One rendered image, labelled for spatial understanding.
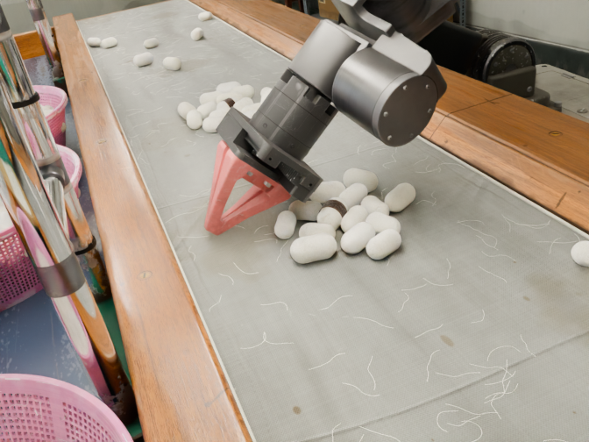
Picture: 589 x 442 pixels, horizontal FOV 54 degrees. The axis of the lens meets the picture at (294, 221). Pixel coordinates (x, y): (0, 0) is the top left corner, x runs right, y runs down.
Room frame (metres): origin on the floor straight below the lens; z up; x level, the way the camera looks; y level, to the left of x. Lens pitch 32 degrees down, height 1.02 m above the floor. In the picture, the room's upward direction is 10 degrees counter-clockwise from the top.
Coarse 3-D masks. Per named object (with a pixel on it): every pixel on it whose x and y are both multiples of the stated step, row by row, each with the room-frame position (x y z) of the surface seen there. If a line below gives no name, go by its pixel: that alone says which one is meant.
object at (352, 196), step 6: (354, 186) 0.46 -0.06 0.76; (360, 186) 0.46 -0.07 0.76; (342, 192) 0.46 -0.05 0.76; (348, 192) 0.45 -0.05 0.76; (354, 192) 0.45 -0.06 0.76; (360, 192) 0.46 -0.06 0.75; (366, 192) 0.46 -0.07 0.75; (342, 198) 0.45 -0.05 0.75; (348, 198) 0.45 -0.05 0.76; (354, 198) 0.45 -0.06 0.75; (360, 198) 0.45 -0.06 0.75; (348, 204) 0.45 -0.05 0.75; (354, 204) 0.45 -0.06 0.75
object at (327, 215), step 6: (330, 198) 0.44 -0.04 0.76; (336, 198) 0.44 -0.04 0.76; (324, 210) 0.42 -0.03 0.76; (330, 210) 0.42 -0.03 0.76; (336, 210) 0.42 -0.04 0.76; (318, 216) 0.42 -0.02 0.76; (324, 216) 0.42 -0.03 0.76; (330, 216) 0.42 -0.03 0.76; (336, 216) 0.42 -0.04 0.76; (318, 222) 0.42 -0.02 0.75; (324, 222) 0.42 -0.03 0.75; (330, 222) 0.41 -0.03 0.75; (336, 222) 0.42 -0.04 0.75; (336, 228) 0.42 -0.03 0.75
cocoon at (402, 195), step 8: (400, 184) 0.45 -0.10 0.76; (408, 184) 0.45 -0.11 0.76; (392, 192) 0.44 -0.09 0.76; (400, 192) 0.44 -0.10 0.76; (408, 192) 0.44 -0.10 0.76; (392, 200) 0.43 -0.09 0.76; (400, 200) 0.43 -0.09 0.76; (408, 200) 0.43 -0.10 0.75; (392, 208) 0.43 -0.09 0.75; (400, 208) 0.43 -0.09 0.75
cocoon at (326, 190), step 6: (324, 186) 0.47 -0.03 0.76; (330, 186) 0.47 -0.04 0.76; (336, 186) 0.47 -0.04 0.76; (342, 186) 0.47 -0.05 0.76; (318, 192) 0.47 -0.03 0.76; (324, 192) 0.47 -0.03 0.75; (330, 192) 0.47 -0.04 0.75; (336, 192) 0.46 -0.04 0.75; (312, 198) 0.47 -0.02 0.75; (318, 198) 0.47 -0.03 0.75; (324, 198) 0.47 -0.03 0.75
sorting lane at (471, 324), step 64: (128, 64) 1.11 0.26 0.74; (192, 64) 1.03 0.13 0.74; (256, 64) 0.97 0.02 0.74; (128, 128) 0.76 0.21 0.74; (192, 192) 0.54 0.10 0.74; (384, 192) 0.47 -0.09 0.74; (448, 192) 0.45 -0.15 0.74; (512, 192) 0.43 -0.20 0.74; (192, 256) 0.42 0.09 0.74; (256, 256) 0.40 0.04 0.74; (448, 256) 0.36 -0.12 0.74; (512, 256) 0.35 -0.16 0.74; (256, 320) 0.32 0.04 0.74; (320, 320) 0.31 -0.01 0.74; (384, 320) 0.30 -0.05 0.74; (448, 320) 0.29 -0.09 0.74; (512, 320) 0.28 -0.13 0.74; (576, 320) 0.27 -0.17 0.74; (256, 384) 0.26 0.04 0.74; (320, 384) 0.25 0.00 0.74; (384, 384) 0.24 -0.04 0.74; (448, 384) 0.23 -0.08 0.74; (512, 384) 0.23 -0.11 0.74; (576, 384) 0.22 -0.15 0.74
